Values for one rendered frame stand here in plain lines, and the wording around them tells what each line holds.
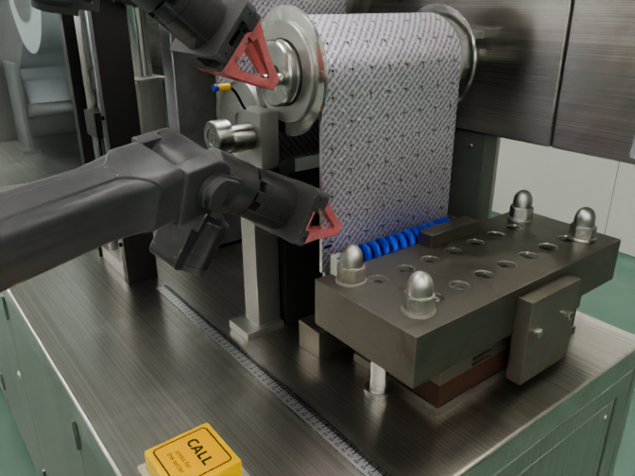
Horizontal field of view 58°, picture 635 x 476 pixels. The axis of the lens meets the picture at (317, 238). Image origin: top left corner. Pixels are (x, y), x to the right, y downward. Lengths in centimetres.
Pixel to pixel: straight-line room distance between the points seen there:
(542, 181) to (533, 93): 281
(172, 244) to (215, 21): 22
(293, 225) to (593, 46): 44
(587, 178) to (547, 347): 281
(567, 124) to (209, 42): 48
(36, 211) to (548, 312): 54
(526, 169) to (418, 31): 298
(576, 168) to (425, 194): 276
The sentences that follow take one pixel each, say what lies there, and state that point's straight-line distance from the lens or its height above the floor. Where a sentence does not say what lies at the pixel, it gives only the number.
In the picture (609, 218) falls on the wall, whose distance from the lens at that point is 352.
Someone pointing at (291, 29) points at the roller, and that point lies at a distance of 68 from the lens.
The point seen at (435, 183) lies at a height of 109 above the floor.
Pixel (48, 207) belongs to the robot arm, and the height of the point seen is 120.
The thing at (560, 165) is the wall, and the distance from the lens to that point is 360.
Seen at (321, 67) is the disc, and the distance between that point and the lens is 65.
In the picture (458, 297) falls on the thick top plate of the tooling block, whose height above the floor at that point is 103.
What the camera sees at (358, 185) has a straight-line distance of 72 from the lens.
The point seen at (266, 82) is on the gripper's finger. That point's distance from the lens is 65.
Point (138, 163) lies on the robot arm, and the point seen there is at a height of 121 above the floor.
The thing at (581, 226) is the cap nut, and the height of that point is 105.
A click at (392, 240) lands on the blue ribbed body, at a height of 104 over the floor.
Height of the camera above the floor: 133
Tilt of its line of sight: 22 degrees down
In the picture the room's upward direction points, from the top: straight up
